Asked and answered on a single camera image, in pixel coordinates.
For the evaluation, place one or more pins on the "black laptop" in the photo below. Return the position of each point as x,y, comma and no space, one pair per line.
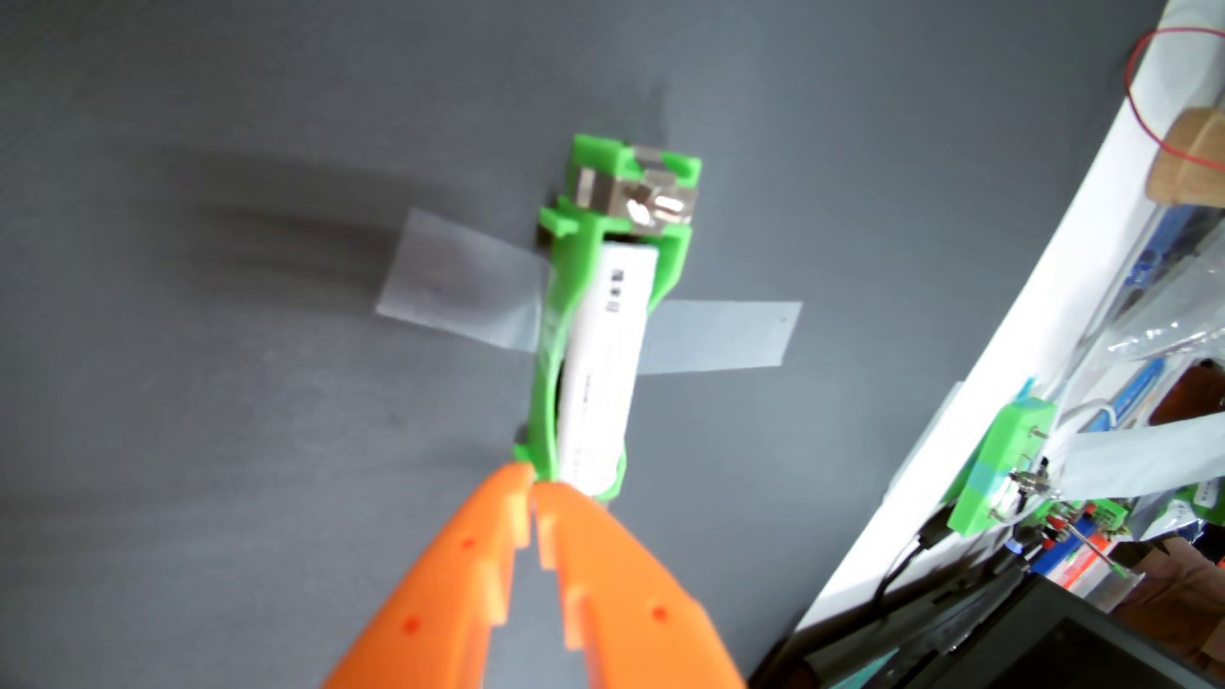
1053,646

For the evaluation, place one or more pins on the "blue plastic tool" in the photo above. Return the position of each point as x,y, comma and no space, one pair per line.
1134,392

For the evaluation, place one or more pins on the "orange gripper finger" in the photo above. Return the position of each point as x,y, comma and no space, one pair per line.
641,622
440,612

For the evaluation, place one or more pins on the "dark grey mat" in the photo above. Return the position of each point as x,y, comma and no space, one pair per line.
191,431

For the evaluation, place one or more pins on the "green printed switch box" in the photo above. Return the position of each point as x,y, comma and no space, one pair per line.
1000,459

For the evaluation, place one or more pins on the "clear tape strip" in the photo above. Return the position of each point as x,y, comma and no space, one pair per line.
727,335

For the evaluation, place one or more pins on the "forearm in pink sleeve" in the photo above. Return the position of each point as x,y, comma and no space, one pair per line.
1177,584

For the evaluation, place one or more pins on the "clear plastic bag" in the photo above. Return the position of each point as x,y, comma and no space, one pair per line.
1148,450

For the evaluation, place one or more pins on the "white cylindrical battery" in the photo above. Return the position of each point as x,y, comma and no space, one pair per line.
608,383

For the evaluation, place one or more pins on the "green battery holder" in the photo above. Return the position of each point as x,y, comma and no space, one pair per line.
574,239

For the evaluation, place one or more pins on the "wooden bar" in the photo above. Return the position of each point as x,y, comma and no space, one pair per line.
1192,163

